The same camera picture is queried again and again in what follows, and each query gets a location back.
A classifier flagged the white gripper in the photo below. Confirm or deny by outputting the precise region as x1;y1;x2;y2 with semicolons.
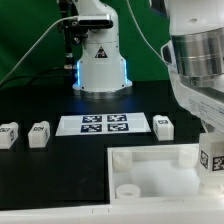
160;41;224;135

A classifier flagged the white square tabletop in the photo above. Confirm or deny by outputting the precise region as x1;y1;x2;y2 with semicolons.
108;144;224;203

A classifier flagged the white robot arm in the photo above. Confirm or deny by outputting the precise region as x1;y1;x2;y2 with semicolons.
72;0;224;133

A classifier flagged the white tag sheet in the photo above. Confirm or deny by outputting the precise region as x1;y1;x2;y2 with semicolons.
56;113;151;136

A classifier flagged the white front wall bar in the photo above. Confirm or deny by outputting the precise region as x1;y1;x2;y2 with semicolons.
0;198;224;224

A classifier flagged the black camera stand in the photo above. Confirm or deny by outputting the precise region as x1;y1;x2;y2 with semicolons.
57;0;87;71

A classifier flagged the grey cable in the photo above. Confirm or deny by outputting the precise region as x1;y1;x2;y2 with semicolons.
0;15;79;88

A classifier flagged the black cable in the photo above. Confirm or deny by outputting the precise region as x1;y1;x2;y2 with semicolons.
0;68;76;90

